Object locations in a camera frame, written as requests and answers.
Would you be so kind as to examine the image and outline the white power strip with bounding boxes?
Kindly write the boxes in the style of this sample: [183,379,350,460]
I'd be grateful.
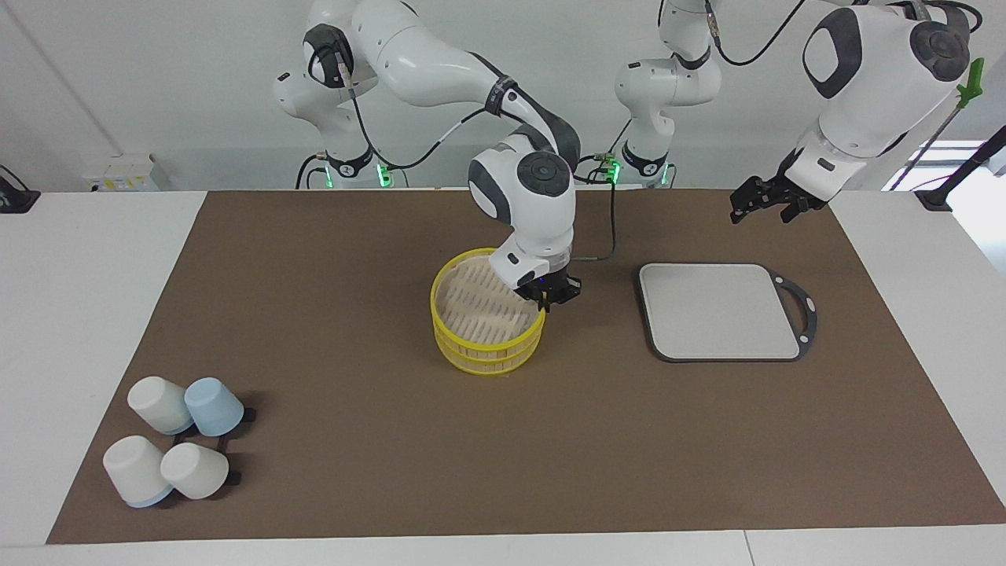
[83,153,170,192]

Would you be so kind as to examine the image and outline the black cup rack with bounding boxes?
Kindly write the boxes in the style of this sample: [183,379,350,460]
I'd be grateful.
[169,405,259,488]

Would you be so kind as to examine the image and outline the white plastic cup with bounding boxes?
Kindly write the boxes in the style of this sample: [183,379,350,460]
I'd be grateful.
[160,443,230,500]
[127,376,195,435]

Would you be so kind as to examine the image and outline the grey cutting board black-rimmed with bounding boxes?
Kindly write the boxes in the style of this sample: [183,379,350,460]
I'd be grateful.
[637,263,818,363]

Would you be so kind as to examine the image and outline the yellow bamboo steamer tier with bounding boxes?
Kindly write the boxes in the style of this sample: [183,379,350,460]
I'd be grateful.
[435,329,545,377]

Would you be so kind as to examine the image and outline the green-tipped metal pole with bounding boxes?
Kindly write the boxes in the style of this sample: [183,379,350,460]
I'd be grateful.
[888,57,986,189]

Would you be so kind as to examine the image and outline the light blue plastic cup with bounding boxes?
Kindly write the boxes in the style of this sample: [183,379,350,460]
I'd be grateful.
[185,377,245,437]

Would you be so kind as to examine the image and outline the white cup blue rim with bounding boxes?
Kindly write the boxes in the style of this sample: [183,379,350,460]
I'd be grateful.
[103,436,174,508]

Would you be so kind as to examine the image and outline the black device with cable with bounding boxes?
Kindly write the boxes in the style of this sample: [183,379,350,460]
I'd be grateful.
[0,165,40,213]

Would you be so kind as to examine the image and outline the brown table mat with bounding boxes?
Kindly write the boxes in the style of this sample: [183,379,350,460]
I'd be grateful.
[46,189,1006,545]

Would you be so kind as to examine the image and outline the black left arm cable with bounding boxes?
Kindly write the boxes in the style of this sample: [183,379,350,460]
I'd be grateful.
[703,0,810,68]

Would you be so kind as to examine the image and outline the yellow steamer tier white-lined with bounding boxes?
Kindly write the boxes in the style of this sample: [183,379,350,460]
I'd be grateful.
[430,248,547,353]

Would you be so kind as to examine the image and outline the black right base cable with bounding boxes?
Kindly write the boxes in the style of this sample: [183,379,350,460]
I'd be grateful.
[295,153,331,189]

